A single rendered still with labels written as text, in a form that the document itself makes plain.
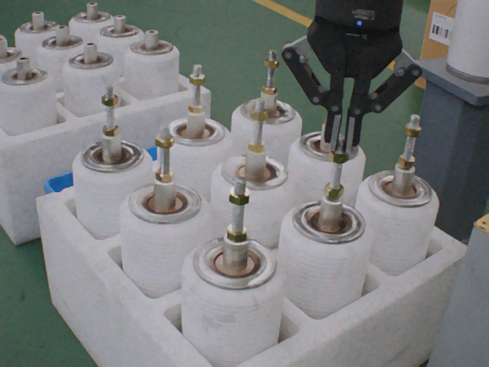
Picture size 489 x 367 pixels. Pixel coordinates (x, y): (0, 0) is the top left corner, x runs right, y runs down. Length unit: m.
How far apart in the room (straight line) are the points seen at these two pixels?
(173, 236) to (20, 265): 0.43
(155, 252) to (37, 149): 0.39
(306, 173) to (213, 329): 0.27
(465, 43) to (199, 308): 0.58
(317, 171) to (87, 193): 0.27
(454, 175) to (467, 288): 0.41
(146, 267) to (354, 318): 0.22
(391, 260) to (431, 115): 0.34
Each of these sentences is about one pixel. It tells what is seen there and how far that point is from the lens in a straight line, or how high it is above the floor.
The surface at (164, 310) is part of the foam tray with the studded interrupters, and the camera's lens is 0.62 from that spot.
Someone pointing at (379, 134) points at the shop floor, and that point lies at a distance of 1.43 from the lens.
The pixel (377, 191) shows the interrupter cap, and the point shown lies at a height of 0.25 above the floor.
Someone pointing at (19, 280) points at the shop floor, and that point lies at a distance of 0.96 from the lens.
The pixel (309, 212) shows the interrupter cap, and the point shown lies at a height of 0.25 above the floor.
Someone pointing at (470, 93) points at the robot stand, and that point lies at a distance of 0.91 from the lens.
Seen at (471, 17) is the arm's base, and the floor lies 0.40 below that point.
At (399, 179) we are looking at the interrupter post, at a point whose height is 0.27.
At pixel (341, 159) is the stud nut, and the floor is 0.33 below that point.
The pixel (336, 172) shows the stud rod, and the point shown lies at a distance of 0.60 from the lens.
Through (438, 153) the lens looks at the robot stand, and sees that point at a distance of 0.99.
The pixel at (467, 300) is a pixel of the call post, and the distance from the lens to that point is 0.60.
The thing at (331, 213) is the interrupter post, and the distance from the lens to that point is 0.62.
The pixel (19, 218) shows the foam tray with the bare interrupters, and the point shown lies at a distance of 1.00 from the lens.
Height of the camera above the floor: 0.60
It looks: 31 degrees down
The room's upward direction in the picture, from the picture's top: 4 degrees clockwise
